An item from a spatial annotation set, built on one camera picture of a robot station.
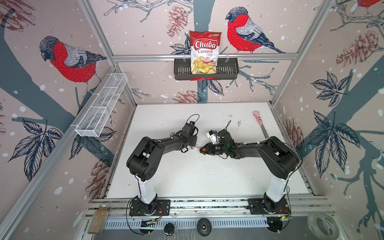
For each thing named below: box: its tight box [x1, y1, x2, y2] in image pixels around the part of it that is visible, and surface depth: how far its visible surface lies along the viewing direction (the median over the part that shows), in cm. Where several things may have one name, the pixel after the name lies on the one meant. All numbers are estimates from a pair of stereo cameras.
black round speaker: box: [196, 218, 212, 237], surface depth 61 cm
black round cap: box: [163, 222, 175, 236], surface depth 61 cm
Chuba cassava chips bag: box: [189, 30, 222, 74], surface depth 86 cm
